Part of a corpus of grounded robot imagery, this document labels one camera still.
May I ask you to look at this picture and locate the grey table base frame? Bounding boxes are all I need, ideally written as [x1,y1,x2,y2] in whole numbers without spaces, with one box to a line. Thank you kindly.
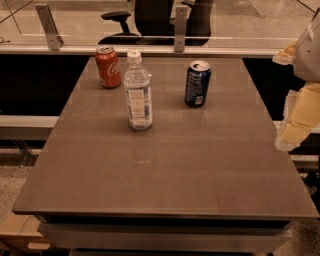
[38,217,291,254]

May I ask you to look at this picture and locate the blue soda can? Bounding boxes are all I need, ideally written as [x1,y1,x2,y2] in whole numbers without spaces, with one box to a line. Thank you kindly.
[185,60,211,107]

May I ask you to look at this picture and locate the middle metal glass bracket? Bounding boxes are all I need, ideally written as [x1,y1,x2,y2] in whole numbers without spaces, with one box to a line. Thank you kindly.
[174,5,187,53]

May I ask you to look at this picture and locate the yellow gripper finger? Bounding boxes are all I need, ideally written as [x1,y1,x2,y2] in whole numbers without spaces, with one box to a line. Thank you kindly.
[274,82,320,152]
[272,40,298,65]

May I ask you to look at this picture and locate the cardboard box on floor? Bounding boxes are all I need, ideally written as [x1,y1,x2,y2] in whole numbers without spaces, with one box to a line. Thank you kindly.
[0,215,51,256]

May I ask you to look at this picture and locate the black office chair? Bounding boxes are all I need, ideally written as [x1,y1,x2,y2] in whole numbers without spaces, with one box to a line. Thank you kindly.
[99,0,214,46]

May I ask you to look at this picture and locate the red Coca-Cola can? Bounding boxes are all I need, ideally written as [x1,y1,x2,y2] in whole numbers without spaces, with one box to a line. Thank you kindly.
[95,45,121,89]

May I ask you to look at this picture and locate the metal glass bracket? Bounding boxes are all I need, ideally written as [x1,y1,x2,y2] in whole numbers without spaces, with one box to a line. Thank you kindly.
[35,3,64,51]
[174,5,187,53]

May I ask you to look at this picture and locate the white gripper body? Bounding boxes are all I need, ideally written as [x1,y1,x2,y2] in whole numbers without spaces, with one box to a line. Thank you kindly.
[293,12,320,82]

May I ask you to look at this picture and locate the left metal glass bracket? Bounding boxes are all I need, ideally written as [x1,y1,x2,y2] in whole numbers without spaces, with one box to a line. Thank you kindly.
[35,3,64,51]

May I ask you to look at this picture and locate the clear plastic water bottle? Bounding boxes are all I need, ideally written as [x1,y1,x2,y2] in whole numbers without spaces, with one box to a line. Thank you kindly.
[123,50,153,130]

